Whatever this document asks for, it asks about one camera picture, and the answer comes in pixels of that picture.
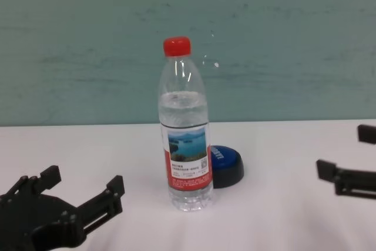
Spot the blue button with black base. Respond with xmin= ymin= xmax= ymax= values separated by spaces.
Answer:
xmin=210 ymin=144 xmax=245 ymax=189

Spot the clear red-capped water bottle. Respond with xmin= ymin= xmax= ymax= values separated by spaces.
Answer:
xmin=157 ymin=36 xmax=213 ymax=212

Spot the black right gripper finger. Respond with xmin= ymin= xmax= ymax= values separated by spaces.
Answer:
xmin=357 ymin=124 xmax=376 ymax=145
xmin=316 ymin=159 xmax=376 ymax=198

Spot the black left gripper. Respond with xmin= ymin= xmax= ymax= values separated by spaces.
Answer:
xmin=0 ymin=165 xmax=125 ymax=251

